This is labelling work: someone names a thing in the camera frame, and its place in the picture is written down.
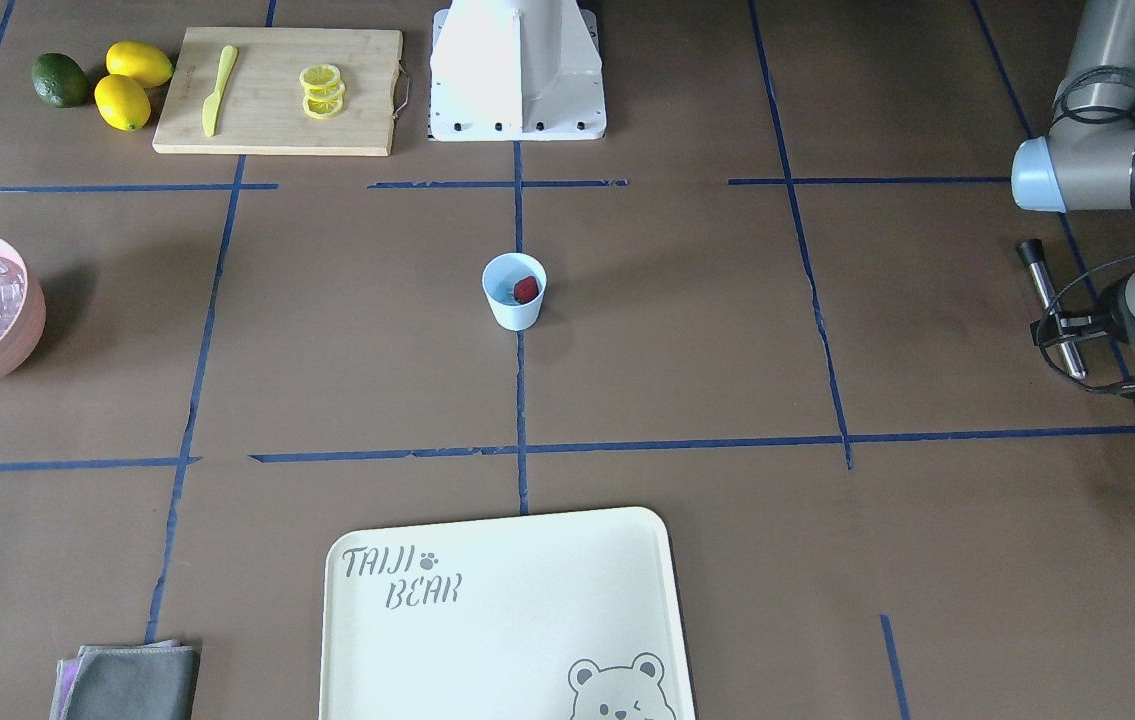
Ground yellow lemon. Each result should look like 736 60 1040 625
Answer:
93 74 152 132
106 40 174 90

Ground wooden cutting board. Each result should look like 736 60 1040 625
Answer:
152 26 404 158

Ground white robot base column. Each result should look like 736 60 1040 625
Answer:
427 1 608 142

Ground red fake strawberry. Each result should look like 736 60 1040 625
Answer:
511 275 541 305

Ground green avocado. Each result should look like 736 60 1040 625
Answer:
31 53 91 109

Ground folded grey cloth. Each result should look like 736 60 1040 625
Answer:
49 641 200 719

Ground light blue cup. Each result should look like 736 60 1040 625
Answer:
481 252 548 332

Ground steel muddler black tip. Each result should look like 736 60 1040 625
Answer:
1016 238 1087 380

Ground yellow plastic knife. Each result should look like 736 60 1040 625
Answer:
201 45 239 139

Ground lemon slices stack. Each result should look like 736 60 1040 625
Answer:
299 64 346 120

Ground cream bear tray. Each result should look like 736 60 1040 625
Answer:
317 506 698 719

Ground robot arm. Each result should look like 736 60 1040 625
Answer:
1011 1 1135 397

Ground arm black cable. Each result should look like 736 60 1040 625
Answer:
1032 65 1135 396

